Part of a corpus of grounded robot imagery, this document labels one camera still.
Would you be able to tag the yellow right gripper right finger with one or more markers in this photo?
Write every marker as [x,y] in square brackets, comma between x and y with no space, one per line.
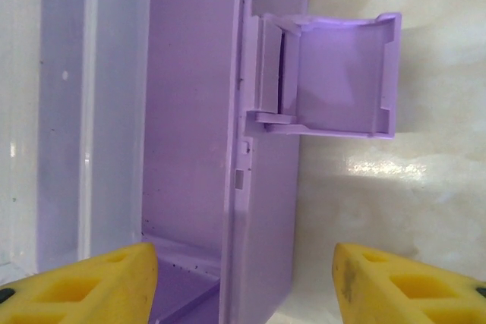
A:
[410,293]

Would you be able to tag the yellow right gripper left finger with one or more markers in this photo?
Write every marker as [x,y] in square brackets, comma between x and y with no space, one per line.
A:
[76,293]

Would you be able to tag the purple plastic tool box base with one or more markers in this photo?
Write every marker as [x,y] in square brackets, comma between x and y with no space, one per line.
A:
[190,111]

